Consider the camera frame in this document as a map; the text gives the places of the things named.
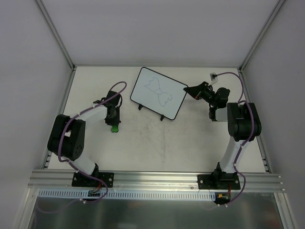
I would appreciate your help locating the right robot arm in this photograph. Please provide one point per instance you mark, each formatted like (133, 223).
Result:
(242, 120)

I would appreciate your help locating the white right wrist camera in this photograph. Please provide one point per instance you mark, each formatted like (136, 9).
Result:
(214, 78)

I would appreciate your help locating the left aluminium frame profile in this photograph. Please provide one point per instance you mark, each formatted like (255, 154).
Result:
(56, 69)

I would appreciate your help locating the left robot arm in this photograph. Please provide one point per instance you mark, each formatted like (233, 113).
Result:
(67, 137)

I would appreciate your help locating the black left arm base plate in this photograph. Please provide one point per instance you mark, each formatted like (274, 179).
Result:
(80, 180)

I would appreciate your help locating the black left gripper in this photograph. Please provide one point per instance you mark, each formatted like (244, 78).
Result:
(114, 121)

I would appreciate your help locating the white slotted cable duct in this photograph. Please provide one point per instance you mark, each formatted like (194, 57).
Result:
(128, 194)

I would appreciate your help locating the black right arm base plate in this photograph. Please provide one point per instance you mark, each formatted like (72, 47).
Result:
(226, 181)

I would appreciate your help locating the white board with black frame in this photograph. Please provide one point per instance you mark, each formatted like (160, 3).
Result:
(158, 93)

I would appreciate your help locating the right aluminium frame profile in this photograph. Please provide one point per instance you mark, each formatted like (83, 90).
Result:
(259, 72)

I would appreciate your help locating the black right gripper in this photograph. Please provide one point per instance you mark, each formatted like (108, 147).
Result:
(201, 91)

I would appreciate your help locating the aluminium front rail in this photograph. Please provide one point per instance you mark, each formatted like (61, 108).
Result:
(157, 181)

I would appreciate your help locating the green bone-shaped eraser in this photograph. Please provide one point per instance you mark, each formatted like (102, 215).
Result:
(115, 128)

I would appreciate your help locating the aluminium frame profile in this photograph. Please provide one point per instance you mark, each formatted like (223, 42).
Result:
(56, 69)
(259, 72)

